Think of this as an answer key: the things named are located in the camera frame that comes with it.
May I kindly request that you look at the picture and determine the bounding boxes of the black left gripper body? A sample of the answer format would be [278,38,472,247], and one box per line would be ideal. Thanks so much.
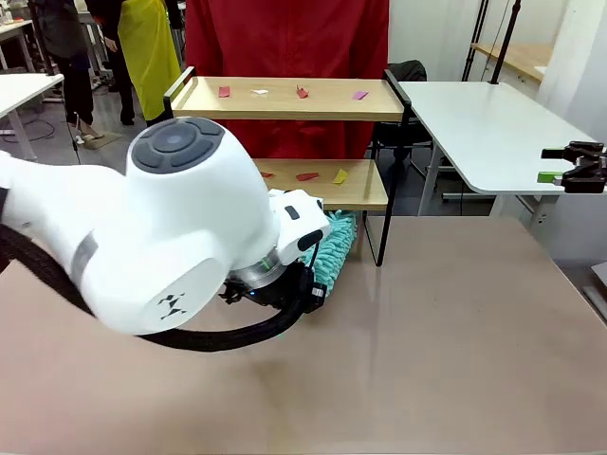
[218,263,328,315]

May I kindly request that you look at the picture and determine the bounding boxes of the teal chenille duster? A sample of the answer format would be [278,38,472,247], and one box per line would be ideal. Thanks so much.
[296,210,358,299]

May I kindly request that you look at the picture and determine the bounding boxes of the light wooden desk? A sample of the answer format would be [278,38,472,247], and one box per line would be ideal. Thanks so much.
[469,42,555,84]

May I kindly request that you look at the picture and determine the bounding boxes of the black tripod stand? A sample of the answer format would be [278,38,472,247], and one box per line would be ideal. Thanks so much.
[462,0,490,82]
[489,0,522,85]

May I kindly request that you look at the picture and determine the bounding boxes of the black office chair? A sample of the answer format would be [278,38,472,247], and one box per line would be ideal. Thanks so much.
[374,59,450,219]

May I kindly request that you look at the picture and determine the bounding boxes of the person in red jacket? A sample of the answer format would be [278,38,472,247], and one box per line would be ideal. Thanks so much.
[184,0,391,161]

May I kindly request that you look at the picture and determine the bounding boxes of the person in yellow apron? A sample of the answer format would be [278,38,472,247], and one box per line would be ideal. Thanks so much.
[97,0,185,128]

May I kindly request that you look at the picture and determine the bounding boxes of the person in dark clothes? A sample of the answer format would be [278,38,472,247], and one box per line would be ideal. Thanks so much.
[28,0,108,141]

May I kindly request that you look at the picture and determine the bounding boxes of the small white table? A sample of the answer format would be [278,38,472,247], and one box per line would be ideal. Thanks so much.
[0,72,65,162]

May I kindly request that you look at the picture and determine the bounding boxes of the black left arm cable sleeve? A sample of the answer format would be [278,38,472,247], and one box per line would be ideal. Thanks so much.
[0,222,315,354]

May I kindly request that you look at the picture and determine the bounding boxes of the two-tier wooden black-frame shelf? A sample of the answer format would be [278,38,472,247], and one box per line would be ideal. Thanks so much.
[162,65,413,267]

